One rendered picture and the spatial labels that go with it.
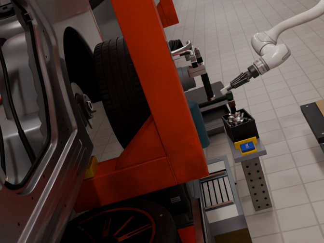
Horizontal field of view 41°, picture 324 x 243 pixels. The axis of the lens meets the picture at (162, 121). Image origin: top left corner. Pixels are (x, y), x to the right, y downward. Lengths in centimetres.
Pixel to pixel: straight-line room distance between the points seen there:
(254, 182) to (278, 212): 22
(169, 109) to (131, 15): 44
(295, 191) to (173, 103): 113
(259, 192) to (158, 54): 112
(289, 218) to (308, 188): 28
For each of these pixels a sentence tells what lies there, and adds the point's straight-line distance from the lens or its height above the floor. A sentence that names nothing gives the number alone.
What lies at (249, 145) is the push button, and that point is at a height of 48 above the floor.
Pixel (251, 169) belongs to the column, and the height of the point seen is 28.
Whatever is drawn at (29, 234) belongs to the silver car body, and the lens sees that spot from 141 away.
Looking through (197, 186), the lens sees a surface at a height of 15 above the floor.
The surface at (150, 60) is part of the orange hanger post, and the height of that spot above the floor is 114.
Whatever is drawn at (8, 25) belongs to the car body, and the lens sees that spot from 512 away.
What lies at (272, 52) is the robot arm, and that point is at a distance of 253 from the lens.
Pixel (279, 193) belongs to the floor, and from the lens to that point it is 276.
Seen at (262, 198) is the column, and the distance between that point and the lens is 261.
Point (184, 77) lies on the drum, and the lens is 237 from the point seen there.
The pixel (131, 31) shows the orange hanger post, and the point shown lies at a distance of 183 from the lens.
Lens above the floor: 155
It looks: 21 degrees down
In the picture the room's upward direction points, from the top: 20 degrees counter-clockwise
